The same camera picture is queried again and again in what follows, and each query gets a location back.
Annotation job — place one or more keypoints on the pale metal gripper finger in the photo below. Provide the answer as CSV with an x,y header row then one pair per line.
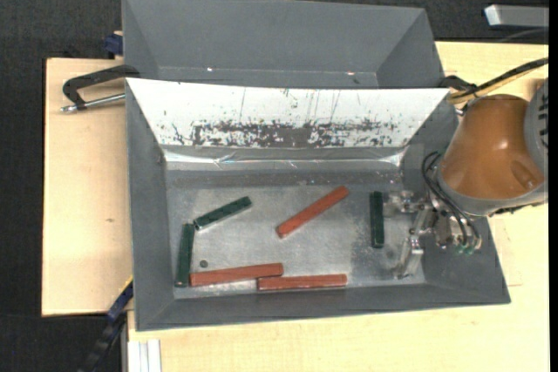
x,y
405,202
412,257

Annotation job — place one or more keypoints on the dark green flat block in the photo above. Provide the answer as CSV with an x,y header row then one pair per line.
x,y
222,212
185,254
377,220

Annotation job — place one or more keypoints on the red-brown flat block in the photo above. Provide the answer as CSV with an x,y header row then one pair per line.
x,y
311,212
235,274
301,282

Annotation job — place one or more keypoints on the grey metal bin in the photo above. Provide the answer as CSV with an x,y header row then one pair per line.
x,y
279,39

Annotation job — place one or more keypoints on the pale wood flat board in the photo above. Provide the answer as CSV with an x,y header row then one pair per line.
x,y
83,187

